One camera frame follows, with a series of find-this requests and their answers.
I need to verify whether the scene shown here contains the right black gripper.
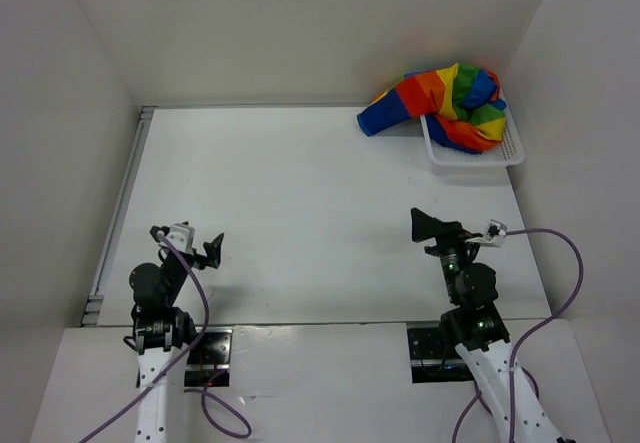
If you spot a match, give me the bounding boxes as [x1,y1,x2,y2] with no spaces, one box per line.
[410,207,482,303]

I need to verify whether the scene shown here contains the rainbow striped shorts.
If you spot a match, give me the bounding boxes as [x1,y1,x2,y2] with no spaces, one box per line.
[357,63,507,155]

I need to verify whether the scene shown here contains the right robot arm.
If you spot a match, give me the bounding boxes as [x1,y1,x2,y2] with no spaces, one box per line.
[410,208,567,442]

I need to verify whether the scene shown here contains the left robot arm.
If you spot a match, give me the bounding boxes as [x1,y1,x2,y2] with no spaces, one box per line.
[129,222,224,442]

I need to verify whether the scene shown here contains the white plastic basket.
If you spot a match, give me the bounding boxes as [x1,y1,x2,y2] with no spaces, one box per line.
[420,107,525,174]

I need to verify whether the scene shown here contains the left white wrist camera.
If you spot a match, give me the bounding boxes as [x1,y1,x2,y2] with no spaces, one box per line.
[151,222,195,255]

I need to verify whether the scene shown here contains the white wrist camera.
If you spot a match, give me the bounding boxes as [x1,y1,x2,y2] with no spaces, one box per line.
[151,222,195,255]
[467,220,507,247]

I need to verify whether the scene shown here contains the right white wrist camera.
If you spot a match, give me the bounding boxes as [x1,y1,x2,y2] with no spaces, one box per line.
[467,220,507,247]

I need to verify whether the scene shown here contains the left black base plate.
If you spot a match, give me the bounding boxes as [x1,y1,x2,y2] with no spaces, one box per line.
[135,327,235,390]

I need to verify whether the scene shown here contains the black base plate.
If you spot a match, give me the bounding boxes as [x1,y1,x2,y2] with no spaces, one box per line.
[135,327,235,390]
[407,324,473,384]

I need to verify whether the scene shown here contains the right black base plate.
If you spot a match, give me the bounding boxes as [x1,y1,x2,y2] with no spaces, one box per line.
[407,324,473,384]

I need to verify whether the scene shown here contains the aluminium table edge rail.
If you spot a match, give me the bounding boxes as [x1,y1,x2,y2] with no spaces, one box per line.
[79,106,156,328]

